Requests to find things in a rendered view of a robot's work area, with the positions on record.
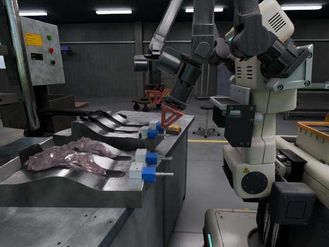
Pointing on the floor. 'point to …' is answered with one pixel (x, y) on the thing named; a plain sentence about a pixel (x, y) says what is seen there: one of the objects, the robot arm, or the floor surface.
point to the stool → (206, 120)
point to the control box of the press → (36, 60)
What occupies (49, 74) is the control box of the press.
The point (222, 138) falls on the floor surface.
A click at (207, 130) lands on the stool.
